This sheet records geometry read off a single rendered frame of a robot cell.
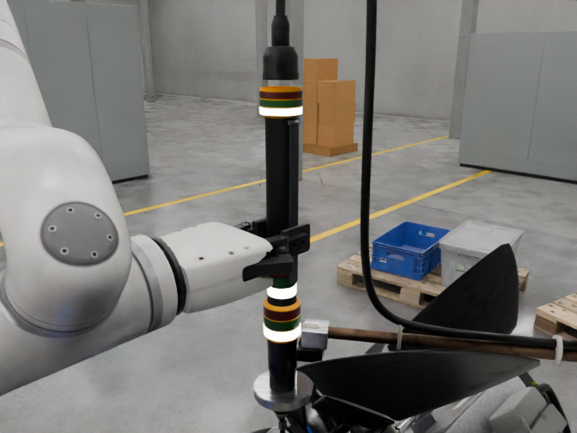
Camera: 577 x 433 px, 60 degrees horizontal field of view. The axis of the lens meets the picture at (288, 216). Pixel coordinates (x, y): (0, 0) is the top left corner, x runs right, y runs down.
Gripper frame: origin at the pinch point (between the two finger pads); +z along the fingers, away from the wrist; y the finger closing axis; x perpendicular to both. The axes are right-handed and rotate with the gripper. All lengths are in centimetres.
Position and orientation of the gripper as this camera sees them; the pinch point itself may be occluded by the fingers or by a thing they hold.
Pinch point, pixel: (281, 235)
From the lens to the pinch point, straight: 55.6
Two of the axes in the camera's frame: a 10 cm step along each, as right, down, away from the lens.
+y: 7.1, 2.2, -6.7
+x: 0.0, -9.5, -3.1
